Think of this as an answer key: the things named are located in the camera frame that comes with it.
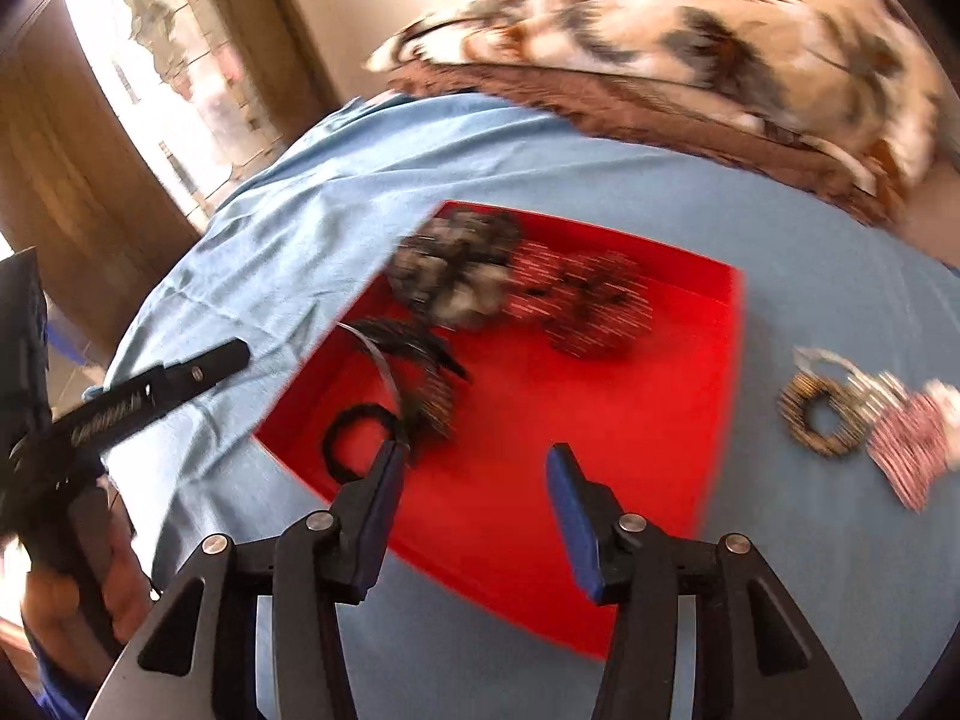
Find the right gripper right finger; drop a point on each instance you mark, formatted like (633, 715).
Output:
(756, 654)

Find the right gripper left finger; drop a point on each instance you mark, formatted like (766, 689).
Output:
(195, 656)

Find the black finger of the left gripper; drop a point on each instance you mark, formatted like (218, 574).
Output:
(81, 437)

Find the red white plaid scrunchie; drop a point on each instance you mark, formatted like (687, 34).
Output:
(916, 443)

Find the red jewelry tray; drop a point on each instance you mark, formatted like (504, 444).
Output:
(651, 423)

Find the person's left hand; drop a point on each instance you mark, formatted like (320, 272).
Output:
(51, 604)

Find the light blue bed sheet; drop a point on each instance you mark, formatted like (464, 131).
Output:
(292, 247)

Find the black hair clip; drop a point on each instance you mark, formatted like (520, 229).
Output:
(431, 402)

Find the grey black fluffy scrunchie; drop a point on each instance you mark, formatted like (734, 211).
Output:
(455, 270)

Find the red white dotted scrunchie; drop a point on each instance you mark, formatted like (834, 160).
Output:
(588, 304)

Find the floral leaf print blanket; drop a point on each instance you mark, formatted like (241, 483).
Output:
(842, 98)

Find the window with frame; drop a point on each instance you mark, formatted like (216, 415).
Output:
(177, 83)

